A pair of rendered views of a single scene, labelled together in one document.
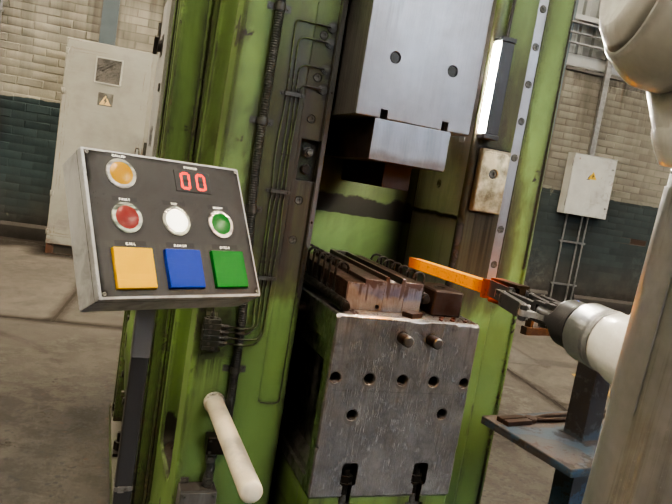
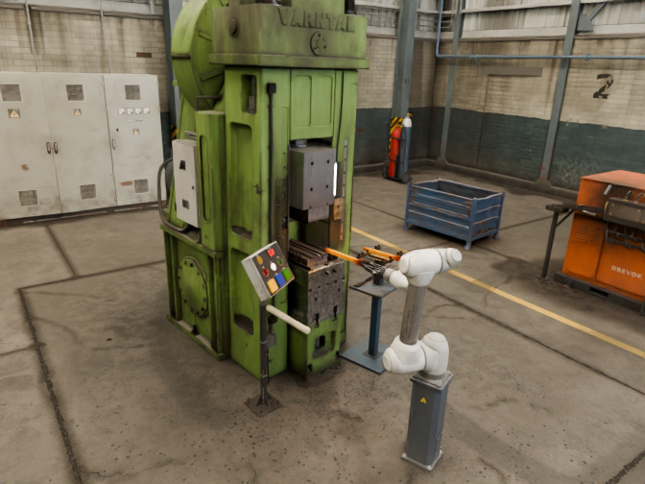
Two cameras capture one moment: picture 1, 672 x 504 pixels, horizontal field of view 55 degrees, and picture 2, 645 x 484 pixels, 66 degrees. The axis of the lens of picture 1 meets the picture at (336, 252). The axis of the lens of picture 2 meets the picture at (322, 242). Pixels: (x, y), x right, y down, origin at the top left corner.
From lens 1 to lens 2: 2.26 m
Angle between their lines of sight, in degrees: 25
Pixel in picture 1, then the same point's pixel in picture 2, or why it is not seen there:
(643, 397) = (409, 306)
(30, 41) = not seen: outside the picture
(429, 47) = (320, 181)
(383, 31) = (307, 182)
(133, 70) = (29, 88)
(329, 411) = (309, 301)
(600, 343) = (393, 279)
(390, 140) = (313, 214)
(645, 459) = (410, 313)
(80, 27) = not seen: outside the picture
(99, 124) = (14, 132)
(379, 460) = (323, 309)
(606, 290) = not seen: hidden behind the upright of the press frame
